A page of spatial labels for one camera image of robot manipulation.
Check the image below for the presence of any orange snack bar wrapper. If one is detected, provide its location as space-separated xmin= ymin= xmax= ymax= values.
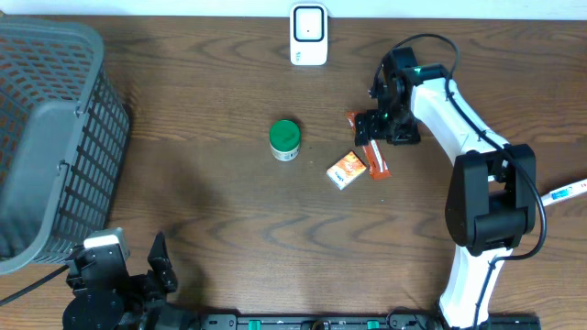
xmin=362 ymin=138 xmax=392 ymax=181

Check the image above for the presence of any small orange white box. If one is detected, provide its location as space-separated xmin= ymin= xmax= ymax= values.
xmin=327 ymin=151 xmax=367 ymax=190

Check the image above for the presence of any white blue tube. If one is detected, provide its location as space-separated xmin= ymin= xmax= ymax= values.
xmin=541 ymin=179 xmax=587 ymax=206

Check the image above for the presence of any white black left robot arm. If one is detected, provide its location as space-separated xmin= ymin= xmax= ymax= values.
xmin=62 ymin=227 xmax=201 ymax=330

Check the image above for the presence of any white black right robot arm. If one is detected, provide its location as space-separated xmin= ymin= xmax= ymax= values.
xmin=351 ymin=47 xmax=536 ymax=329

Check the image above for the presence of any green lid jar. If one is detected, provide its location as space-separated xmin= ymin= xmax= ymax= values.
xmin=270 ymin=119 xmax=301 ymax=161

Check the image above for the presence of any grey plastic mesh basket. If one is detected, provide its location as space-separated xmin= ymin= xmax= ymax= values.
xmin=1 ymin=16 xmax=131 ymax=274

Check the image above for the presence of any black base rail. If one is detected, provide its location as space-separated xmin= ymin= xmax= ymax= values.
xmin=196 ymin=313 xmax=542 ymax=330

